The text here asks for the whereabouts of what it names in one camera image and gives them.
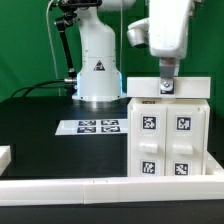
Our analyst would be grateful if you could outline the white thin cable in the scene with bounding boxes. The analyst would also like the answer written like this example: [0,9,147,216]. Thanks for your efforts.
[45,0,63,97]

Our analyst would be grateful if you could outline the black cable bundle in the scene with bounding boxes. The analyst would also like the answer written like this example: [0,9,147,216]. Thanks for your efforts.
[11,78,78,98]

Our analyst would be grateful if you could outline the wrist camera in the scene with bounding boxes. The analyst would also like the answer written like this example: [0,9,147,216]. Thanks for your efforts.
[127,18,149,48]

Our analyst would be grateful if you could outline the white tag base sheet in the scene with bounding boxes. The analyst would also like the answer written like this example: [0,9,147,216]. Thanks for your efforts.
[56,119,128,136]

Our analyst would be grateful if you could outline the white cabinet body box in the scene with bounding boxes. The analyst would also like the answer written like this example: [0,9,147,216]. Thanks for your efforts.
[127,98,210,177]

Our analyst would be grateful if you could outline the white U-shaped fence frame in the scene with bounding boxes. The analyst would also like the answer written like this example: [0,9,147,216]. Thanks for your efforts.
[0,146,224,206]

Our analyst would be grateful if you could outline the white cabinet top block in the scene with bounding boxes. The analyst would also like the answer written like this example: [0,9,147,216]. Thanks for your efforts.
[127,77,211,99]

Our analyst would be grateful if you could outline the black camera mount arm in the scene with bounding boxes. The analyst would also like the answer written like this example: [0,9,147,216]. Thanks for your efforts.
[49,0,101,79]

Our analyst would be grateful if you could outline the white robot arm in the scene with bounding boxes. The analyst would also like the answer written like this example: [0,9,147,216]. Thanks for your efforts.
[73,0,194,103]

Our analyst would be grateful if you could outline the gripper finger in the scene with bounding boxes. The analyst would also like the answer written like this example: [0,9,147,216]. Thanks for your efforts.
[159,58,180,94]

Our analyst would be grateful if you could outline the white cabinet door panel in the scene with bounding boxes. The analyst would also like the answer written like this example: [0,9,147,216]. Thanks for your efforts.
[128,106,166,177]
[166,107,204,176]

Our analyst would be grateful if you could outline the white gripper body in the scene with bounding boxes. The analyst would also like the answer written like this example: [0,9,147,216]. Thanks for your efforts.
[149,0,194,59]

